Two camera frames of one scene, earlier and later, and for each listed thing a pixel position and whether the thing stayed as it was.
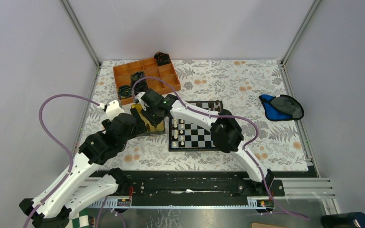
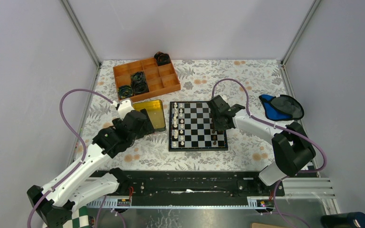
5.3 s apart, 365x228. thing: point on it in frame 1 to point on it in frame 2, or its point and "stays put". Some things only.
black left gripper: [139, 128] stays put
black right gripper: [145, 112] to [216, 127]
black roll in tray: [141, 86] stays put
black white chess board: [185, 136] stays put
